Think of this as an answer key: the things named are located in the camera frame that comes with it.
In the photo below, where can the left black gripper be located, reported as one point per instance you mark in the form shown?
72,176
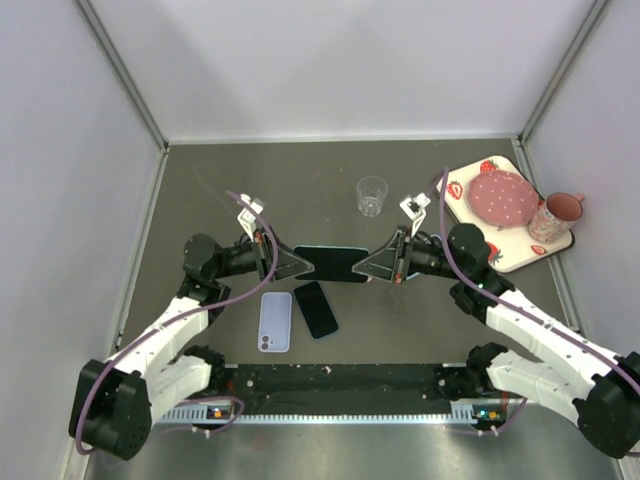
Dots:
286,265

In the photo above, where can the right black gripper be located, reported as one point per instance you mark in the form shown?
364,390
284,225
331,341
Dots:
388,263

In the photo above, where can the lavender phone case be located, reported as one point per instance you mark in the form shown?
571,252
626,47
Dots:
274,331

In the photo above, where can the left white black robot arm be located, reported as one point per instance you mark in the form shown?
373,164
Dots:
118,400

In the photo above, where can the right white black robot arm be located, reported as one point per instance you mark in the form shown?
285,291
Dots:
594,388

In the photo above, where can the black phone blue edge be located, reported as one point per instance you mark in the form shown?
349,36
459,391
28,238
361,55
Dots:
316,310

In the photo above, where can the clear plastic cup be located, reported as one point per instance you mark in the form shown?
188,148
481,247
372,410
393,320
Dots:
371,194

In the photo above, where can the pink polka dot plate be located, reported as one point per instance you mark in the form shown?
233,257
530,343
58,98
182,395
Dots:
502,199

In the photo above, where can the pink floral mug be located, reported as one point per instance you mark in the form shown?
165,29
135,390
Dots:
555,216

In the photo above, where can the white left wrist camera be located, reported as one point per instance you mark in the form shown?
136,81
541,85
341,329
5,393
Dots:
246,218

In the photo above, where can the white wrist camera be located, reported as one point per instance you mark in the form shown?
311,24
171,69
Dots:
415,208
246,218

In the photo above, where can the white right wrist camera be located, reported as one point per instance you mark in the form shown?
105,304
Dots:
415,208

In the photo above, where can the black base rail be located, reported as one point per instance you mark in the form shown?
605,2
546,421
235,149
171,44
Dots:
353,389

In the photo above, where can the grey slotted cable duct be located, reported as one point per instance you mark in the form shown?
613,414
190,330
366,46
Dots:
457,414

